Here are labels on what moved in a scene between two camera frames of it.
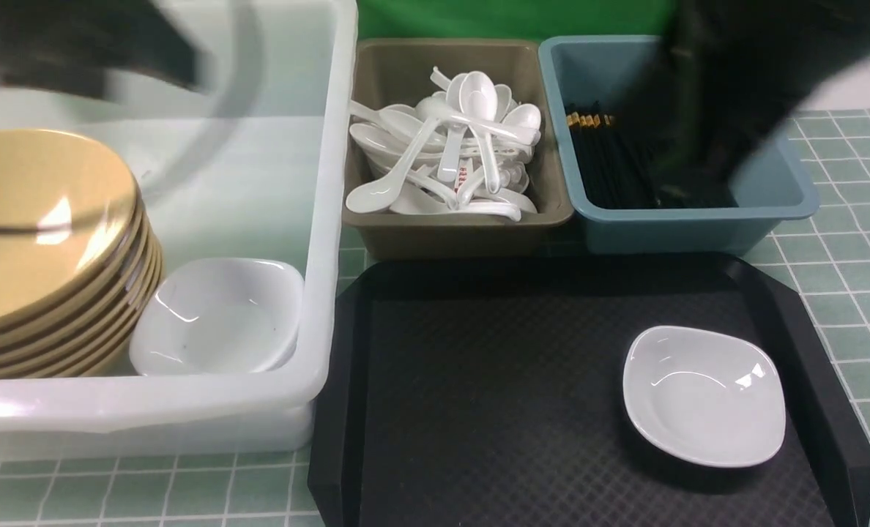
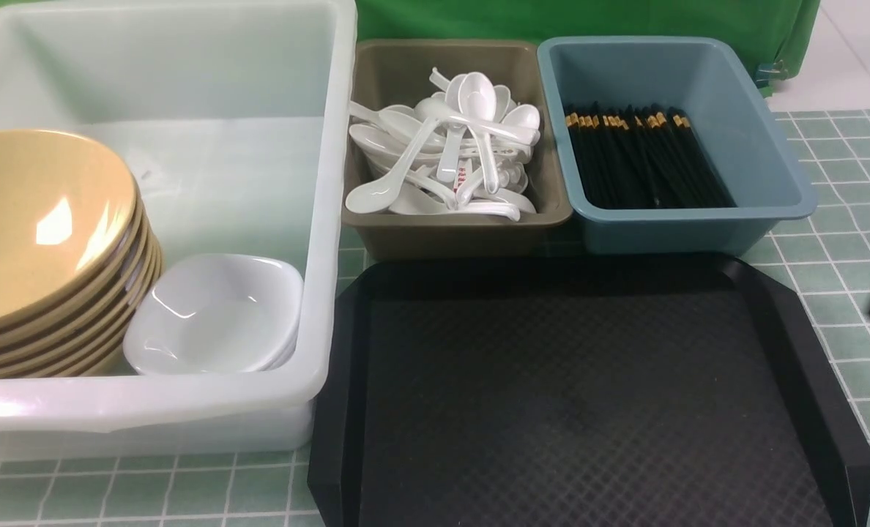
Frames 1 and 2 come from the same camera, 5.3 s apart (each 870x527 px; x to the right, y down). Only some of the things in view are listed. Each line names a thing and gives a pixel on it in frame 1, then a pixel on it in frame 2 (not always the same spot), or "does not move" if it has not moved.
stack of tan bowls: [61, 250] does not move
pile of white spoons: [466, 146] does not move
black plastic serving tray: [488, 391] does not move
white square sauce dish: [705, 396] -> [217, 313]
